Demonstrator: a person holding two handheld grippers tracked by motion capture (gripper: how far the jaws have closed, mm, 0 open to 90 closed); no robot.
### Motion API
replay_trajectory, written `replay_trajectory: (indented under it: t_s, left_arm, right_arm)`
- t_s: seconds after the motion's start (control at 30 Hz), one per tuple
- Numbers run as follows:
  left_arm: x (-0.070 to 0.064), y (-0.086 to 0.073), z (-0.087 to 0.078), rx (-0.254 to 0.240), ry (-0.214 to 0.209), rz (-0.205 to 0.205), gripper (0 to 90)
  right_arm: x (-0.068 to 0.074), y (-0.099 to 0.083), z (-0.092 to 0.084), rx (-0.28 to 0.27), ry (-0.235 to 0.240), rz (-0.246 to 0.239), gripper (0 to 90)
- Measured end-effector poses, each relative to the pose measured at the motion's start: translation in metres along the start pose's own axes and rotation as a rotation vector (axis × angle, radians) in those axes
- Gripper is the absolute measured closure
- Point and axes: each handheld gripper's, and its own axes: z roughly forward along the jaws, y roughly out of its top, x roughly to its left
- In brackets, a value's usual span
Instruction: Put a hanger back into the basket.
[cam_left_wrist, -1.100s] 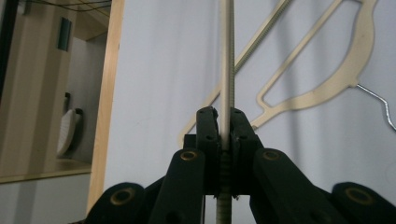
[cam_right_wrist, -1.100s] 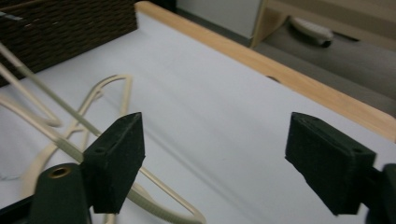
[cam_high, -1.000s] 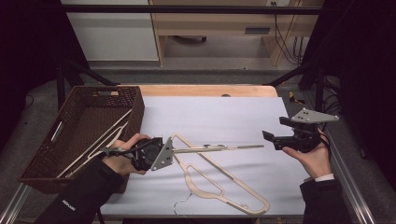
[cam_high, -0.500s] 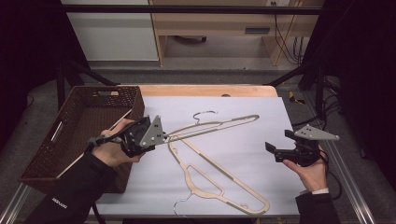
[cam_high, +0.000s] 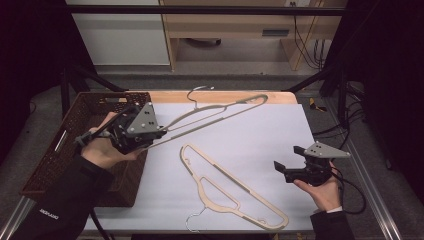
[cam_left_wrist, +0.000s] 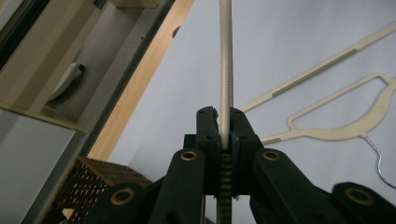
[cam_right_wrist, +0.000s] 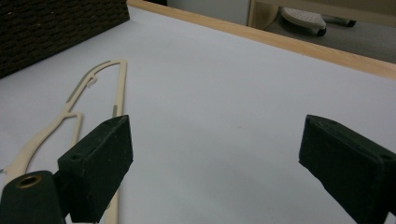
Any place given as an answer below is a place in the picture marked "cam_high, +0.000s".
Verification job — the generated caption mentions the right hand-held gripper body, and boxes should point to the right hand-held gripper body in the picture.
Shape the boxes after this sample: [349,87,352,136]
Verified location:
[283,141,352,188]

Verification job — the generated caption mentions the yellow and black tool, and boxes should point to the yellow and black tool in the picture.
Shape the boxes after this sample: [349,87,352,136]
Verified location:
[307,97,328,113]

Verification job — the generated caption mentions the black horizontal frame bar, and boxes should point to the black horizontal frame bar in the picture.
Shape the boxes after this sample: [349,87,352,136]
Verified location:
[64,4,348,17]

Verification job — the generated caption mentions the black metal stand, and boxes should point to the black metal stand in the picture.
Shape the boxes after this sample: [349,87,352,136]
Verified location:
[59,63,129,118]
[282,64,350,129]

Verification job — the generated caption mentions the white cabinet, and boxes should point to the white cabinet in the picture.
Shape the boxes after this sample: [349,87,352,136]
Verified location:
[64,0,172,67]

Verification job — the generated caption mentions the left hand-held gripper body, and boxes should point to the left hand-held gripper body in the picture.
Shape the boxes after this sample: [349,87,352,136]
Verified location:
[107,101,168,156]

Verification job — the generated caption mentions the black floor cables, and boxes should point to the black floor cables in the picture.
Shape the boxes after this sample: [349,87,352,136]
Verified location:
[312,81,369,143]

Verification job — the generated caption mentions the beige wooden clothes hanger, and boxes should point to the beige wooden clothes hanger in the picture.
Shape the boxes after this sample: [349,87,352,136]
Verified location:
[179,143,291,233]
[145,85,270,152]

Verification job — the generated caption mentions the brown woven basket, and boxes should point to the brown woven basket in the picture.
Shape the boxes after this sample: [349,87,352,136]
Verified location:
[19,91,153,208]

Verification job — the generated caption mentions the black curtain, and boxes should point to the black curtain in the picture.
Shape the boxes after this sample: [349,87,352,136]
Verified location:
[0,0,98,165]
[319,0,424,203]

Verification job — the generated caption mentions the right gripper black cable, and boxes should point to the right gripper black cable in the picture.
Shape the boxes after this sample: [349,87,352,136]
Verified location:
[331,165,368,215]

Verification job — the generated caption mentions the white table mat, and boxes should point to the white table mat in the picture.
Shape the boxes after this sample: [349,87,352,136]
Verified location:
[83,102,322,233]

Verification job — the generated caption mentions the black hanging wall cables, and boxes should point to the black hanging wall cables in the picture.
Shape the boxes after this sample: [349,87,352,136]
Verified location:
[289,1,327,71]

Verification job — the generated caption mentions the light wooden desk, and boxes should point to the light wooden desk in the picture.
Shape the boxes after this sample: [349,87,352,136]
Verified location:
[159,0,335,72]

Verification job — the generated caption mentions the person's left hand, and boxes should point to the person's left hand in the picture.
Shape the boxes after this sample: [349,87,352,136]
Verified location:
[80,111,148,171]

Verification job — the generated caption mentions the aluminium rail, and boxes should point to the aluminium rail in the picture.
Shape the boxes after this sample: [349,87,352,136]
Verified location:
[323,98,405,240]
[0,195,35,240]

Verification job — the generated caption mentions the person's right hand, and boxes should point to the person's right hand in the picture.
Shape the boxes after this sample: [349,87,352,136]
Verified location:
[292,161,343,213]

